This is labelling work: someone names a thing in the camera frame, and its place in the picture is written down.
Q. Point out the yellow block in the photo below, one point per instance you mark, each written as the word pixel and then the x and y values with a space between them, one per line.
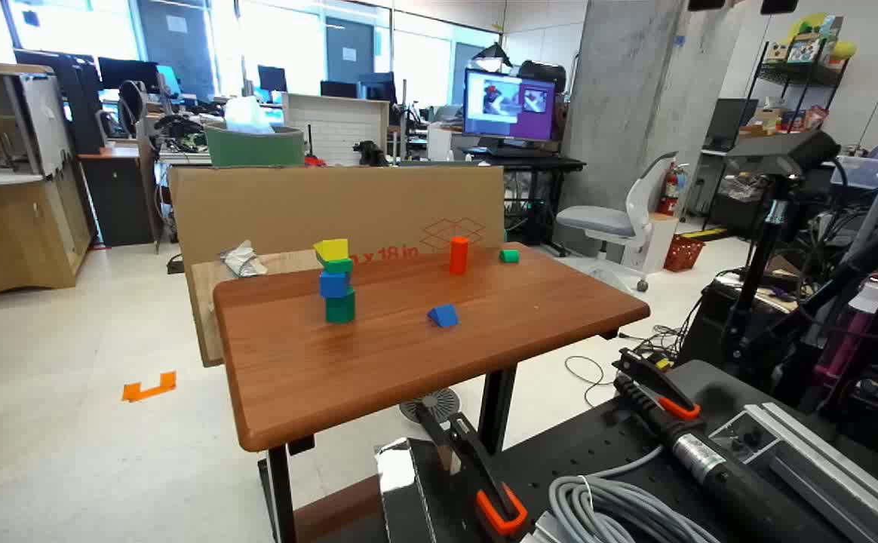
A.
pixel 334 248

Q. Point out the black metal shelf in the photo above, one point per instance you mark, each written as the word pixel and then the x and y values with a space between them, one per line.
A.
pixel 791 88

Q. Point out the cardboard panel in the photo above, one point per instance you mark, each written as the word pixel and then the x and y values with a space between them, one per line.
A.
pixel 383 211

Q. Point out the orange black clamp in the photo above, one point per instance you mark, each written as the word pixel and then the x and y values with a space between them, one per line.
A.
pixel 470 464
pixel 657 381

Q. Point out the small green block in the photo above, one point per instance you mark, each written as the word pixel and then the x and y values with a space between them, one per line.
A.
pixel 509 258

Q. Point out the green box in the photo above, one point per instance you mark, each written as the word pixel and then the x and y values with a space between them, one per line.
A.
pixel 254 150

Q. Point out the orange cylinder block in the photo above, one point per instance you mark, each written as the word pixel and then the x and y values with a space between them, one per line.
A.
pixel 460 248

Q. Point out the upper green block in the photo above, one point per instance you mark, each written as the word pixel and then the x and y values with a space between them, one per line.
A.
pixel 342 267

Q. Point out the computer monitor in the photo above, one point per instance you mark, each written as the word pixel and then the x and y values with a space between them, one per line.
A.
pixel 509 107

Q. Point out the wooden cabinet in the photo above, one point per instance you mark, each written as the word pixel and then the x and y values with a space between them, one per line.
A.
pixel 43 222

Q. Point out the blue stacked block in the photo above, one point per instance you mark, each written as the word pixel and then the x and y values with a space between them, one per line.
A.
pixel 335 284

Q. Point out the orange floor marker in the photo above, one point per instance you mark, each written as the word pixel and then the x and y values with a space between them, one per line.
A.
pixel 133 392

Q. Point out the orange black clamp left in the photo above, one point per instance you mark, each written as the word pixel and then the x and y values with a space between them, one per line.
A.
pixel 470 464

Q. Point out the wooden table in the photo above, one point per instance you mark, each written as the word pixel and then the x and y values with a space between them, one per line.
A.
pixel 294 375

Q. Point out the crumpled white cloth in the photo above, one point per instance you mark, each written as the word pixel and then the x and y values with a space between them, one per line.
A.
pixel 241 262

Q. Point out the lower green block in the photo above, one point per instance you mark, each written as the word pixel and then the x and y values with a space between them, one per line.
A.
pixel 342 308

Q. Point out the orange black clamp right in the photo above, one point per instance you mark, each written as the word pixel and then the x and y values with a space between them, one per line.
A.
pixel 657 381

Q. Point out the blue loose block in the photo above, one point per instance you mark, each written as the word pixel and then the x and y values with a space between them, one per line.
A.
pixel 445 315

